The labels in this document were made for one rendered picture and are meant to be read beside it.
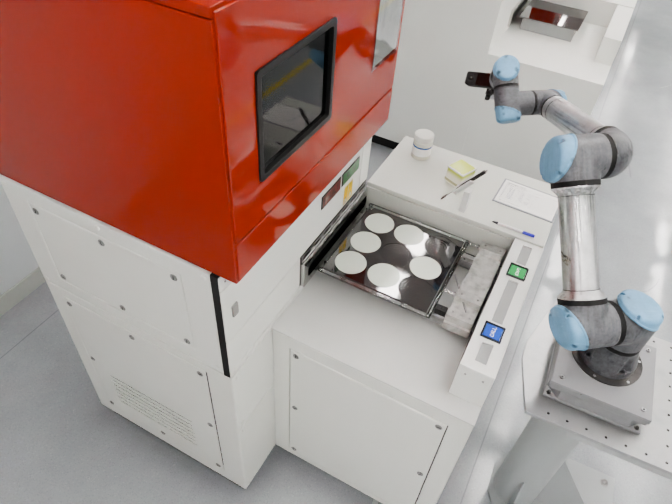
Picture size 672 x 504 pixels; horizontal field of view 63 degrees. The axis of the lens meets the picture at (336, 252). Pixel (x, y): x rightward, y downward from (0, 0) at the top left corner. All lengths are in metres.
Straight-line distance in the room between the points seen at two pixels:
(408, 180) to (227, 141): 1.09
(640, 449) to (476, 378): 0.46
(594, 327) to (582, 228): 0.24
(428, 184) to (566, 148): 0.66
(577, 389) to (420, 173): 0.89
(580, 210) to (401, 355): 0.62
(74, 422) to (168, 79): 1.83
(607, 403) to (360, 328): 0.69
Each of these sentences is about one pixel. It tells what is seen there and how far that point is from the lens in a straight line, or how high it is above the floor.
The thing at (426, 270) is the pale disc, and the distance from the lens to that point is 1.75.
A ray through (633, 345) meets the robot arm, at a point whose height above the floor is 1.03.
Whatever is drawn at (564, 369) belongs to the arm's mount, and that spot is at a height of 0.90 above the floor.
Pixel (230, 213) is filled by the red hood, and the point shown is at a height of 1.43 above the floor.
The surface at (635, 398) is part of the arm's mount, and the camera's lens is 1.69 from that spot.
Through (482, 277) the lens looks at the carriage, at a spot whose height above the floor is 0.88.
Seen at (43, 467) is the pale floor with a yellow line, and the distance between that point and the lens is 2.52.
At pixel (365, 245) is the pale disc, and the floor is 0.90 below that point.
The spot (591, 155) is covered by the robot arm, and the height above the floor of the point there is 1.41.
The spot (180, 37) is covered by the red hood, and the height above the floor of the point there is 1.76.
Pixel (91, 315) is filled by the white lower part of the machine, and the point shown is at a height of 0.76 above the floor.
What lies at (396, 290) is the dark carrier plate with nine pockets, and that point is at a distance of 1.67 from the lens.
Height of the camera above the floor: 2.13
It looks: 45 degrees down
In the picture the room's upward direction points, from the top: 5 degrees clockwise
